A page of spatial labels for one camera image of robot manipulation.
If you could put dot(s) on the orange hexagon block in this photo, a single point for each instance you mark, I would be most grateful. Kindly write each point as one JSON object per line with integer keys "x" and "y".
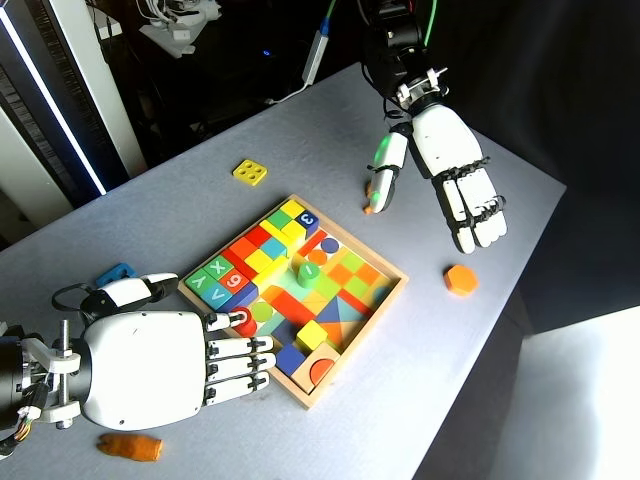
{"x": 460, "y": 281}

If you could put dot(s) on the white frame post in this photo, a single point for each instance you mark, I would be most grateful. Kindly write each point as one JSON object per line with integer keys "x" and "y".
{"x": 25, "y": 175}
{"x": 95, "y": 75}

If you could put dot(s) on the wooden puzzle tray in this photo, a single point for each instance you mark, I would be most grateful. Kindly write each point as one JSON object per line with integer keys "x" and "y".
{"x": 345, "y": 272}

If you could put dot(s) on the yellow four-hole square block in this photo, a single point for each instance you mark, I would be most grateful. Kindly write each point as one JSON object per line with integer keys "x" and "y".
{"x": 250, "y": 173}

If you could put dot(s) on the light strip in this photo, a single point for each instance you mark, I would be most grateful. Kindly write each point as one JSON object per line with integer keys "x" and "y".
{"x": 55, "y": 110}

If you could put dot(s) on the orange toy carrot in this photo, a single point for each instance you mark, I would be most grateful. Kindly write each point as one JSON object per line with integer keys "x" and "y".
{"x": 130, "y": 446}

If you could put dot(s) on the white printed parts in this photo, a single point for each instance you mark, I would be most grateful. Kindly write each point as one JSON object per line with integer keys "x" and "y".
{"x": 175, "y": 37}

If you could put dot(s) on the green cylinder block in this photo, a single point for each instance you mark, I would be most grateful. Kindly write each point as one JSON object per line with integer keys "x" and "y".
{"x": 307, "y": 277}

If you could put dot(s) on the grey table cloth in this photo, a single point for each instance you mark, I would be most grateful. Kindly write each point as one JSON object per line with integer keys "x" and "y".
{"x": 375, "y": 400}

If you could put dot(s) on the bright blue block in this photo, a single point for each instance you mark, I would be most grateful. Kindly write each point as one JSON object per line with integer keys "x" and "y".
{"x": 112, "y": 274}

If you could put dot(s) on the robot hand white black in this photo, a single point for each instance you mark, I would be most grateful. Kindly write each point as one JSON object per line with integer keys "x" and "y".
{"x": 442, "y": 140}
{"x": 145, "y": 365}

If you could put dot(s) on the blue cube block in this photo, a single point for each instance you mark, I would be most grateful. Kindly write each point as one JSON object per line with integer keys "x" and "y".
{"x": 290, "y": 360}

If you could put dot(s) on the yellow cube block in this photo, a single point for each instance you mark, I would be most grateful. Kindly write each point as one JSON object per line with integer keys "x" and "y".
{"x": 311, "y": 336}

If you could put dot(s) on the small orange block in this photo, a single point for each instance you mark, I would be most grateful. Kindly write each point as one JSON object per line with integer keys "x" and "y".
{"x": 367, "y": 210}

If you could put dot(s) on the grey adapter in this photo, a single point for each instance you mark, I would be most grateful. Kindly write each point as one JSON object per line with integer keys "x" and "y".
{"x": 315, "y": 57}

